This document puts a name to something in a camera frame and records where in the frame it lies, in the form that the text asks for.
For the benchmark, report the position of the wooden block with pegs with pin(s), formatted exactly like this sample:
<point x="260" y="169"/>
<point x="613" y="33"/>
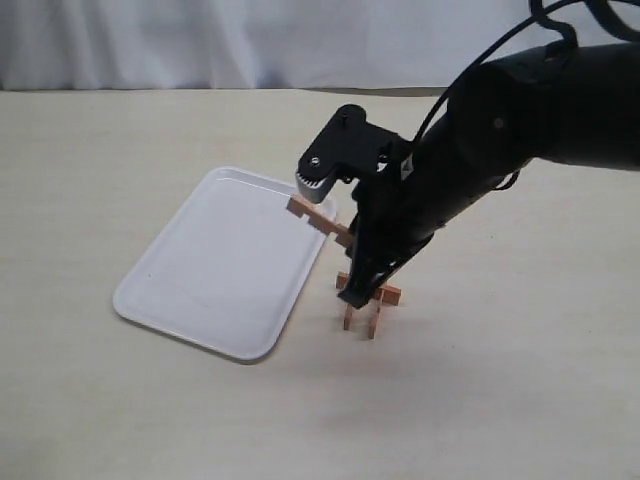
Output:
<point x="386" y="295"/>

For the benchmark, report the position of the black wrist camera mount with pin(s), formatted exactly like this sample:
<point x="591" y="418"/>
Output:
<point x="348" y="147"/>

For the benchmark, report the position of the notched wooden block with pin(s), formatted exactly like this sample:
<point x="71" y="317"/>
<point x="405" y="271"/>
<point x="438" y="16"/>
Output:
<point x="301" y="207"/>

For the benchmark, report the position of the white plastic tray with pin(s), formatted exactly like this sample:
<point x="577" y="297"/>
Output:
<point x="225" y="272"/>

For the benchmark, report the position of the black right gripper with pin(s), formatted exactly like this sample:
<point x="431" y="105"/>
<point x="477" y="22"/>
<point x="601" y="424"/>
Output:
<point x="401" y="203"/>

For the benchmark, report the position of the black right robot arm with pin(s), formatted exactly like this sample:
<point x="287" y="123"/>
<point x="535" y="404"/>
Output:
<point x="578" y="108"/>

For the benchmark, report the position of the white curtain backdrop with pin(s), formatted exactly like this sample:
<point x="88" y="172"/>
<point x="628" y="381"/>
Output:
<point x="96" y="45"/>

